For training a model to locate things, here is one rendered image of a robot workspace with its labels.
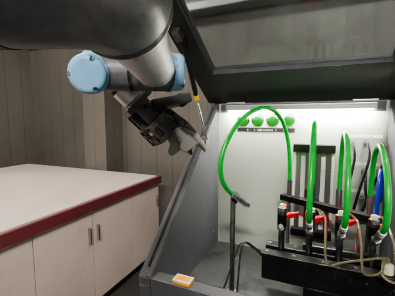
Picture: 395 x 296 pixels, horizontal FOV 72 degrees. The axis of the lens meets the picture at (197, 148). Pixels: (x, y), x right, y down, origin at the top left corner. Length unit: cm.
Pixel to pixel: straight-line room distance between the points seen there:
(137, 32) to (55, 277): 182
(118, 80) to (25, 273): 142
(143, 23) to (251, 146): 99
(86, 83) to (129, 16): 36
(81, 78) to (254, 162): 81
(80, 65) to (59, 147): 348
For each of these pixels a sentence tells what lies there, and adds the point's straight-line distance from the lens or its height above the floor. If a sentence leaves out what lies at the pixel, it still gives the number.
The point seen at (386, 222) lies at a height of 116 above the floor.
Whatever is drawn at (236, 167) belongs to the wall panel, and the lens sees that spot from 119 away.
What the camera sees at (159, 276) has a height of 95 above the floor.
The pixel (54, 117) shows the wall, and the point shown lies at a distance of 404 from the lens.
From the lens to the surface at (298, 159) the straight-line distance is 111.
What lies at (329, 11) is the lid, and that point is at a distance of 87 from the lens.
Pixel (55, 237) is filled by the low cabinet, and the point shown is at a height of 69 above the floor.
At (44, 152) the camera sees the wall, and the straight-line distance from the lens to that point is 425.
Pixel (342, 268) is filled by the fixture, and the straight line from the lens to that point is 90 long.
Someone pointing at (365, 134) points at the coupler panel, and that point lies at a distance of 113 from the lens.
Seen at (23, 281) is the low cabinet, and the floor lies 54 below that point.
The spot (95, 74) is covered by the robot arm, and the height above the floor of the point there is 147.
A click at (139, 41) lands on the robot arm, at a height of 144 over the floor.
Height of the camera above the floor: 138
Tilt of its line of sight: 6 degrees down
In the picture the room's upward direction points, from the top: straight up
